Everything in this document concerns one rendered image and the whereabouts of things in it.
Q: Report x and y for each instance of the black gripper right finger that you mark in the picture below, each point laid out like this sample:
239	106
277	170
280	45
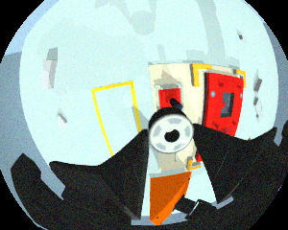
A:
228	159

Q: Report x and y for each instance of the yellow rectangular outline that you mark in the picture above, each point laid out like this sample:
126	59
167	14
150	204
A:
99	115

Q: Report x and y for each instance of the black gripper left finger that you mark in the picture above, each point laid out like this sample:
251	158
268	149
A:
121	178

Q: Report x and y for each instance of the black and white wheel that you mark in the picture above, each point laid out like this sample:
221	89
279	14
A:
168	118

